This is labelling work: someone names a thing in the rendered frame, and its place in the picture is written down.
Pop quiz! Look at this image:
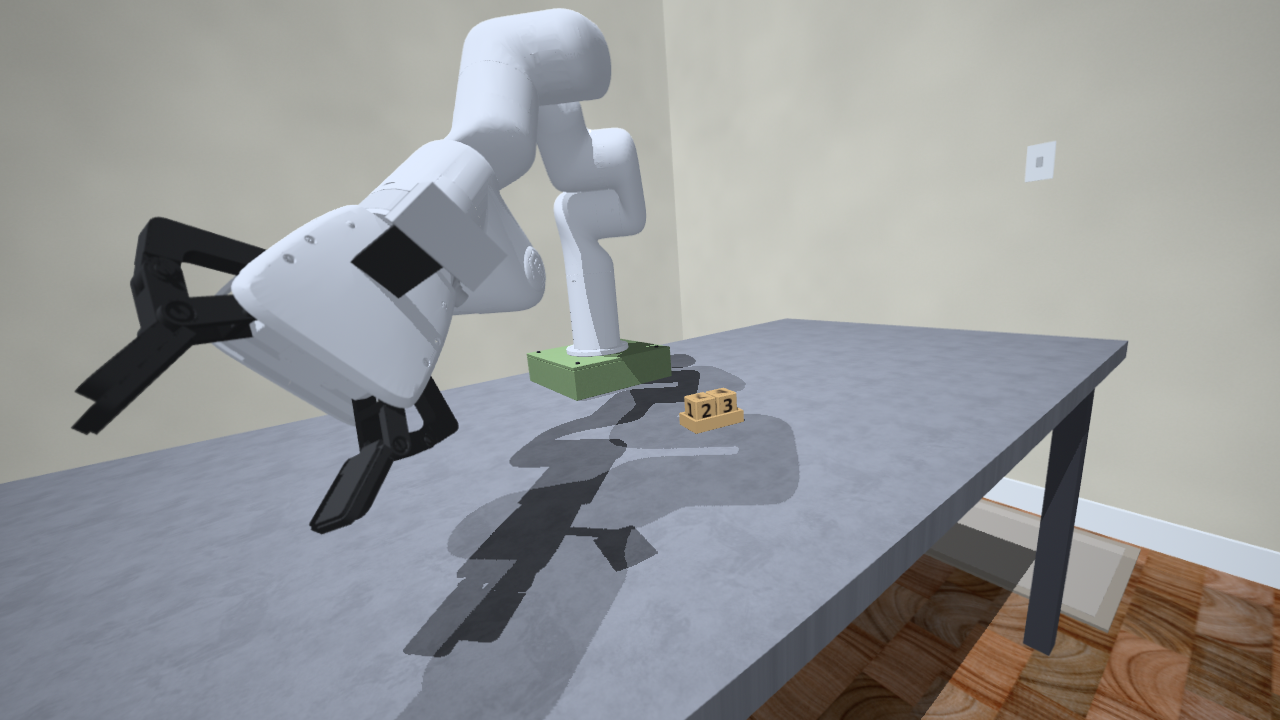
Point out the tan wooden number cube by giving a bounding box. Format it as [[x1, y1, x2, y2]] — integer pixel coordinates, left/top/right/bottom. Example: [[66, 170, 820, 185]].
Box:
[[684, 392, 716, 420], [707, 388, 737, 415]]

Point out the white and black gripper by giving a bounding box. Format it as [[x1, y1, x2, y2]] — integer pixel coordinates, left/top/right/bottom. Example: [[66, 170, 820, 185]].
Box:
[[70, 205, 460, 534]]

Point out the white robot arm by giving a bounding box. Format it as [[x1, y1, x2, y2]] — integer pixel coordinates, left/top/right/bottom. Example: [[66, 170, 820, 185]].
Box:
[[351, 9, 646, 357]]

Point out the tan wooden tray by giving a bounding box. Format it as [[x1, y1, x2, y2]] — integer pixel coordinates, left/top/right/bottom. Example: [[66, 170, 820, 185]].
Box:
[[678, 407, 744, 434]]

